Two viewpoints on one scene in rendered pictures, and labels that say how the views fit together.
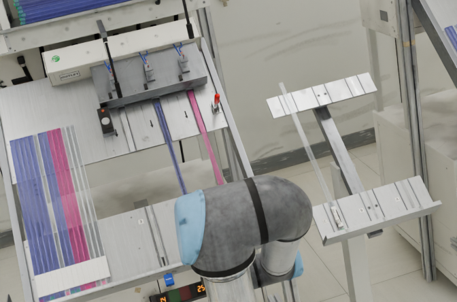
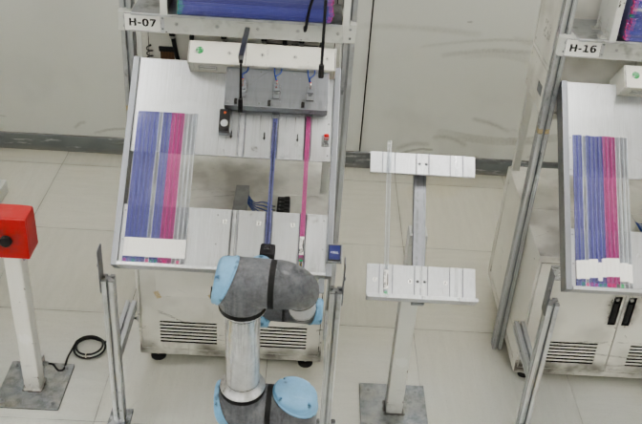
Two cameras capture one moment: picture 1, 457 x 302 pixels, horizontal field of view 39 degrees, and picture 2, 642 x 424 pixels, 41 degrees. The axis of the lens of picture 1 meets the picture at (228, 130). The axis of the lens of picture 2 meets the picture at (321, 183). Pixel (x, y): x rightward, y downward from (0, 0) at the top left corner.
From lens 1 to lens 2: 0.98 m
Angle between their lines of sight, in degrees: 13
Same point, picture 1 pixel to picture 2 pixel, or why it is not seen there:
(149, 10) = (296, 31)
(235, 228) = (250, 294)
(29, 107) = (164, 84)
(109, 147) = (220, 145)
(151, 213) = (236, 218)
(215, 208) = (241, 276)
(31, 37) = (183, 25)
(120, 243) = (202, 233)
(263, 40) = (447, 34)
